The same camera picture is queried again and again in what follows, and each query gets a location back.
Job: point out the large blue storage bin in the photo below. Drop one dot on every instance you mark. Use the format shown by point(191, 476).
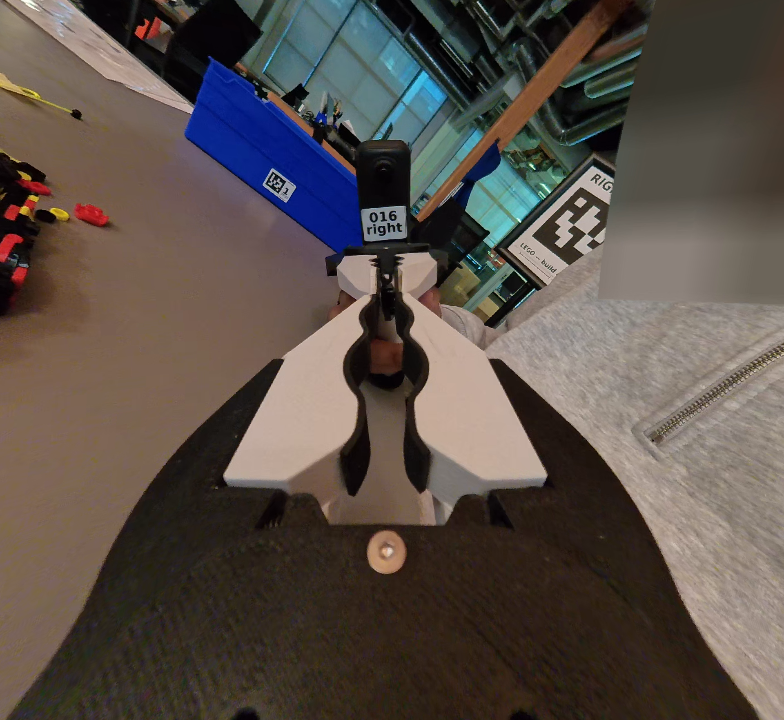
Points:
point(257, 144)

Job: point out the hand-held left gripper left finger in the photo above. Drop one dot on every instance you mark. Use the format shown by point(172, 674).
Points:
point(294, 420)

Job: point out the black high-back chair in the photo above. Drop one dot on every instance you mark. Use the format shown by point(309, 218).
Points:
point(214, 34)

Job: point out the pile of loose lego pieces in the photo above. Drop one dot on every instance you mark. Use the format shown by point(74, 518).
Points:
point(18, 224)

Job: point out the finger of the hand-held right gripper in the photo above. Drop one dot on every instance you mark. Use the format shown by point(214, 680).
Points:
point(355, 276)
point(419, 273)

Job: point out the yellow lego rod assembly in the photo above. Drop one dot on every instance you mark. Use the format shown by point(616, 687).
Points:
point(24, 92)

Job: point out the black lego assembly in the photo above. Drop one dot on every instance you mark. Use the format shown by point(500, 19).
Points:
point(387, 291)

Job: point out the person's right hand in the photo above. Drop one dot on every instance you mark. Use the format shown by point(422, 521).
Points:
point(386, 358)

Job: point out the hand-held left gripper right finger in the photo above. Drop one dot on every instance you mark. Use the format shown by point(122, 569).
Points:
point(478, 420)

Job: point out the framed marker sign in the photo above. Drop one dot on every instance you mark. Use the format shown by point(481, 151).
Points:
point(569, 224)

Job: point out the paper instruction sheet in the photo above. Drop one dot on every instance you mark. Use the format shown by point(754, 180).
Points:
point(73, 34)

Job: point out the person's right forearm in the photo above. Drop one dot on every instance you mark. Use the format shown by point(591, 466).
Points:
point(468, 325)

